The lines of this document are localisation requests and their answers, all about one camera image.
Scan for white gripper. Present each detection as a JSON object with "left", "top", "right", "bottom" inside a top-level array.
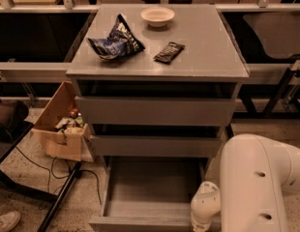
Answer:
[{"left": 190, "top": 181, "right": 221, "bottom": 232}]

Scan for grey bottom drawer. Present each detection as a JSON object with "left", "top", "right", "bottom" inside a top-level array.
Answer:
[{"left": 90, "top": 157, "right": 221, "bottom": 232}]

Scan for grey drawer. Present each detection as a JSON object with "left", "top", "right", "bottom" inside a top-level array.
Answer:
[
  {"left": 90, "top": 157, "right": 221, "bottom": 232},
  {"left": 91, "top": 135, "right": 222, "bottom": 158},
  {"left": 75, "top": 96, "right": 236, "bottom": 127}
]

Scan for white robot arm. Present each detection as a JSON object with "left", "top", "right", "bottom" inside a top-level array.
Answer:
[{"left": 191, "top": 134, "right": 300, "bottom": 232}]

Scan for grey middle drawer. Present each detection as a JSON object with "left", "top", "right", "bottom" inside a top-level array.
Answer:
[{"left": 91, "top": 135, "right": 222, "bottom": 158}]

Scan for grey drawer cabinet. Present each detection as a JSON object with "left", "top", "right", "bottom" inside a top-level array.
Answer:
[{"left": 66, "top": 4, "right": 250, "bottom": 182}]

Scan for grey top drawer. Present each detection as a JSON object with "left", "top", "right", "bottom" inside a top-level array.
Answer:
[{"left": 75, "top": 96, "right": 236, "bottom": 127}]

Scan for items in cardboard box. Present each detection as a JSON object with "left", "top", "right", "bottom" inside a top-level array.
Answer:
[{"left": 55, "top": 107, "right": 84, "bottom": 134}]

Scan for black snack bar wrapper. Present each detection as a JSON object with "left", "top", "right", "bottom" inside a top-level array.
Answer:
[{"left": 154, "top": 42, "right": 185, "bottom": 64}]

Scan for cardboard box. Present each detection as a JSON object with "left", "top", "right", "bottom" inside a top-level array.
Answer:
[{"left": 32, "top": 81, "right": 95, "bottom": 162}]

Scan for blue chip bag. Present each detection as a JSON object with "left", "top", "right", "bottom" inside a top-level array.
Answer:
[{"left": 86, "top": 14, "right": 145, "bottom": 61}]

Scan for grey chair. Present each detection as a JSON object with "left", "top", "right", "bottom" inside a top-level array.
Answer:
[{"left": 244, "top": 12, "right": 300, "bottom": 116}]

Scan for white bowl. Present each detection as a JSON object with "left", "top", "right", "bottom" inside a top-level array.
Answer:
[{"left": 140, "top": 7, "right": 175, "bottom": 28}]

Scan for white shoe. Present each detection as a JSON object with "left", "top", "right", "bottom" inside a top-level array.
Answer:
[{"left": 0, "top": 211, "right": 21, "bottom": 232}]

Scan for dark bag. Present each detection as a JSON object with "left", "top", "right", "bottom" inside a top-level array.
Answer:
[{"left": 0, "top": 101, "right": 29, "bottom": 142}]

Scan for black floor cable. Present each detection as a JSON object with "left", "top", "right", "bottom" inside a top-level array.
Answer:
[{"left": 15, "top": 145, "right": 104, "bottom": 211}]

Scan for black table leg frame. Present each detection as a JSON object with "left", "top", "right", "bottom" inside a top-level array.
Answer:
[{"left": 0, "top": 121, "right": 81, "bottom": 232}]

